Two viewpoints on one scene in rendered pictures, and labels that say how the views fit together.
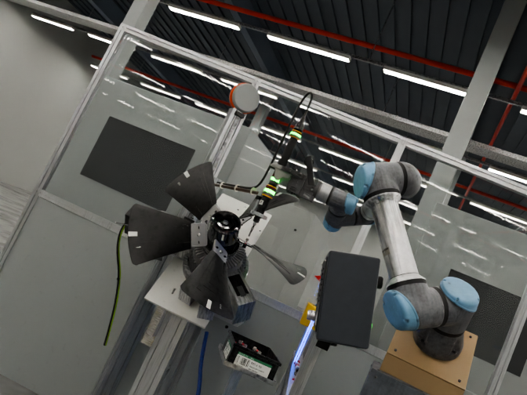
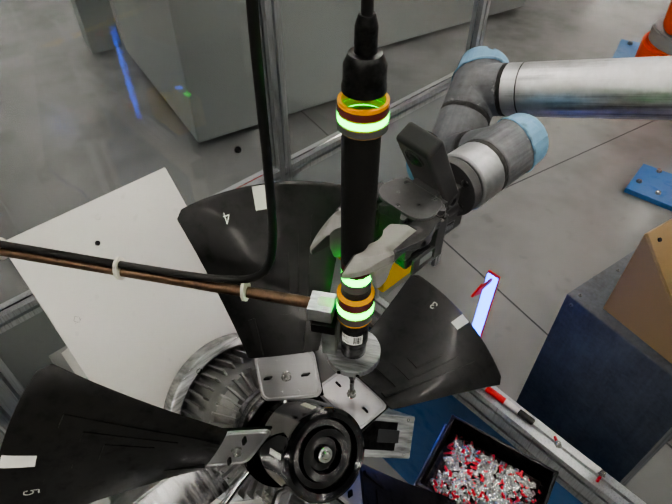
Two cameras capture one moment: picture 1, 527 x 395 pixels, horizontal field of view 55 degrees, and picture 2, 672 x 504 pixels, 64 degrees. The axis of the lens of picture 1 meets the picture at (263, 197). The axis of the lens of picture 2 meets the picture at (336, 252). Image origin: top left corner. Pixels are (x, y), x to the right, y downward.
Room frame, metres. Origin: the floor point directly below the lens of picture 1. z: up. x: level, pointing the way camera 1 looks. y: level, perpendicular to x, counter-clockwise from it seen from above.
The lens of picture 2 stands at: (1.70, 0.31, 1.88)
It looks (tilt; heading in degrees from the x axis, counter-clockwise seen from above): 45 degrees down; 309
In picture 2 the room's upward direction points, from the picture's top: straight up
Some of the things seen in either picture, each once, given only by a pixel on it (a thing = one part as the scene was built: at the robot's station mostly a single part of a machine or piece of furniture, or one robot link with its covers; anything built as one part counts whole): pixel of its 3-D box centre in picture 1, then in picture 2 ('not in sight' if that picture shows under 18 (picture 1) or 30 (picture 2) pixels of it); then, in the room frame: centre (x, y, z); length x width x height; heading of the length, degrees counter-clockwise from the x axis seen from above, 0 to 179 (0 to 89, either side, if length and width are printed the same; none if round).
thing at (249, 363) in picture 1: (249, 355); (484, 485); (1.74, -0.18, 0.84); 0.22 x 0.17 x 0.07; 6
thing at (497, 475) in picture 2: not in sight; (485, 488); (1.73, -0.18, 0.84); 0.19 x 0.14 x 0.04; 6
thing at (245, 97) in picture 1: (244, 98); not in sight; (2.58, 0.31, 1.88); 0.17 x 0.15 x 0.16; 82
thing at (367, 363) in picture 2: (262, 204); (346, 330); (1.94, -0.01, 1.35); 0.09 x 0.07 x 0.10; 26
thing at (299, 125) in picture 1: (280, 168); (357, 241); (1.93, -0.01, 1.50); 0.04 x 0.04 x 0.46
